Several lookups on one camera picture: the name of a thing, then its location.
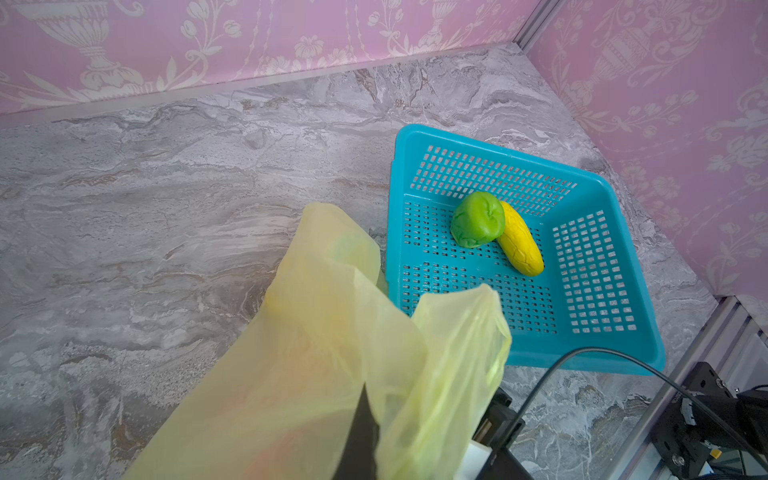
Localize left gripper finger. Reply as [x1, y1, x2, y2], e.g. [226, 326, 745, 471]
[332, 386, 379, 480]

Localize yellow-green plastic bag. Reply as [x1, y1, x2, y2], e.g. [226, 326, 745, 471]
[126, 203, 511, 479]

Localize green fruit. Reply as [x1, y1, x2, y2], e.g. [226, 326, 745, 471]
[450, 192, 506, 249]

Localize yellow banana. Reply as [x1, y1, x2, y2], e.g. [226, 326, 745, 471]
[496, 201, 544, 277]

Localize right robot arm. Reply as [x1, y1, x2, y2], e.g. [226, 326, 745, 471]
[651, 362, 767, 479]

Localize teal plastic basket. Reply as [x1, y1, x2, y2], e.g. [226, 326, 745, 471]
[384, 124, 667, 377]

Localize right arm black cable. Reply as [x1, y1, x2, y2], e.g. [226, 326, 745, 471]
[479, 346, 768, 475]

